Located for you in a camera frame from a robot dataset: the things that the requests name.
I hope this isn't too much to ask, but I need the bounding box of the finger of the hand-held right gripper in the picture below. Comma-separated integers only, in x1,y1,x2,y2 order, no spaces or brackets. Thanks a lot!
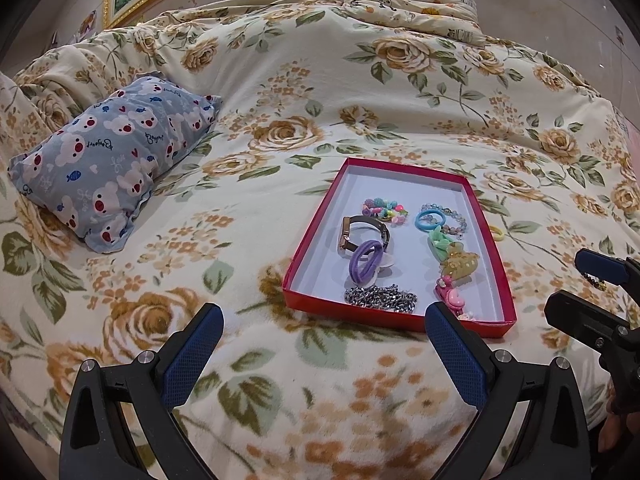
544,290,640,358
574,249,640,286

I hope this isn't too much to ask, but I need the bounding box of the purple hair tie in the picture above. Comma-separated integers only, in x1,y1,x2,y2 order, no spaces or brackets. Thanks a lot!
349,240,385,285

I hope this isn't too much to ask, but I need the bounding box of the red cardboard box tray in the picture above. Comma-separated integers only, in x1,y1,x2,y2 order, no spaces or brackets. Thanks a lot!
281,157,517,339

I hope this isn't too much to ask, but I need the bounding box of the cream panda print pillow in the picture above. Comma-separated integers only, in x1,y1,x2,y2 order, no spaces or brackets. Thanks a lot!
341,0,485,48

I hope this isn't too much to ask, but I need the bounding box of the person's right hand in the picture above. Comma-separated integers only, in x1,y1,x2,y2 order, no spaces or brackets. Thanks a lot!
597,410,640,455

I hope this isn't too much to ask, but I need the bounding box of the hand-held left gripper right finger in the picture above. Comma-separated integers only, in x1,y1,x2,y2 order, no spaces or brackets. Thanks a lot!
425,301,591,480

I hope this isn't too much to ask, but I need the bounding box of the silver rhinestone chain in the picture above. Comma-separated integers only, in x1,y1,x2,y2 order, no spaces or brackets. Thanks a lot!
344,284,418,315

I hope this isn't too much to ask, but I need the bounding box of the pink bed sheet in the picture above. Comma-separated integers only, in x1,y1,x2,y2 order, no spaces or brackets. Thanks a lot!
620,112,640,161

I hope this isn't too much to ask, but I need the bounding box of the blue hair tie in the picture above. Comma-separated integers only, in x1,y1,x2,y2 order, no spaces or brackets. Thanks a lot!
415,210,446,233

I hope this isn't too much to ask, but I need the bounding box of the floral blanket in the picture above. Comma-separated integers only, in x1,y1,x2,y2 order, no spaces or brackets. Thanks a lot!
0,0,640,480

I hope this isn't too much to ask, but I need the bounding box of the wrist watch brown strap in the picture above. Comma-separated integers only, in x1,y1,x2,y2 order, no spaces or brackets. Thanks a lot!
341,214,392,261

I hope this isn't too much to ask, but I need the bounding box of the blue bear print pillow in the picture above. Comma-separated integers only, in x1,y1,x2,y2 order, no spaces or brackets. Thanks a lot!
7,72,223,253

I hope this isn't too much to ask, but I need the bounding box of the pink hair clip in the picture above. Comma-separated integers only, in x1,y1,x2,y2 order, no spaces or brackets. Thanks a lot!
434,276,476,321

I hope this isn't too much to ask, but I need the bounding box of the amber hair claw clip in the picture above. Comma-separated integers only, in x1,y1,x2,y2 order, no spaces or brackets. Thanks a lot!
440,242,481,281

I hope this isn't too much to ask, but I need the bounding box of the clear crystal bead bracelet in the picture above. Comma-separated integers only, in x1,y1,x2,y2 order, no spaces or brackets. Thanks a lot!
420,203,468,238

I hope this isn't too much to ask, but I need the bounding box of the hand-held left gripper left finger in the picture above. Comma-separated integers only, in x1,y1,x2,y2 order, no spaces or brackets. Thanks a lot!
60,303,225,480

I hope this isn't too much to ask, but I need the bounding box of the colourful bead bracelet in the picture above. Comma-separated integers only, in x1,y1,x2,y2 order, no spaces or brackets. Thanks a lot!
362,198,406,227

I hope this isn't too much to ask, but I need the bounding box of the green hair clip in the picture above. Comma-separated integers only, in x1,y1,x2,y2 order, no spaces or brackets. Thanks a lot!
427,226,461,261

